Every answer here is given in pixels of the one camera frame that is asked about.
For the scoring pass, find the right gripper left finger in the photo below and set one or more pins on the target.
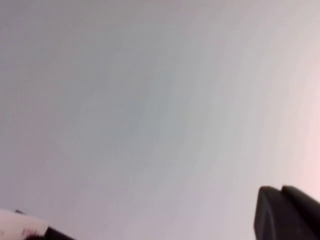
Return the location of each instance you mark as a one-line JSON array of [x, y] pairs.
[[22, 227]]

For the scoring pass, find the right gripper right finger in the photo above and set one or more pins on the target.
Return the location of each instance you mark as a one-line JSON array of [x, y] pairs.
[[287, 217]]

